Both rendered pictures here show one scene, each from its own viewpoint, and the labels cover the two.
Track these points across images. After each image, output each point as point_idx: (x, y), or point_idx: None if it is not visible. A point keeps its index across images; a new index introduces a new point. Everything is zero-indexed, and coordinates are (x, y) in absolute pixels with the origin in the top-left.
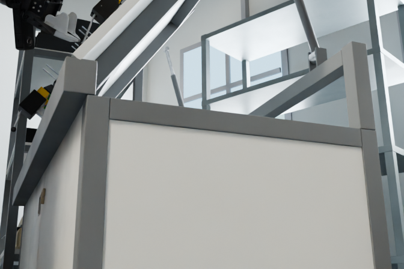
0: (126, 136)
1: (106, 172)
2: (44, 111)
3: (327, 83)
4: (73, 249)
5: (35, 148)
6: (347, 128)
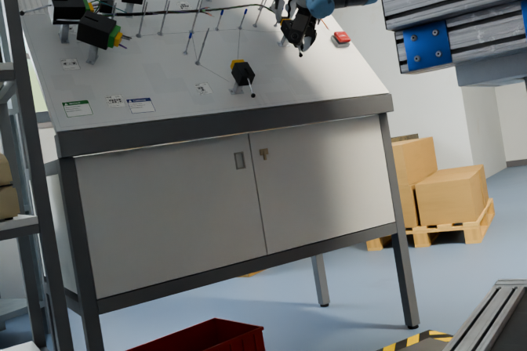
0: None
1: None
2: (328, 103)
3: None
4: (388, 182)
5: (296, 121)
6: None
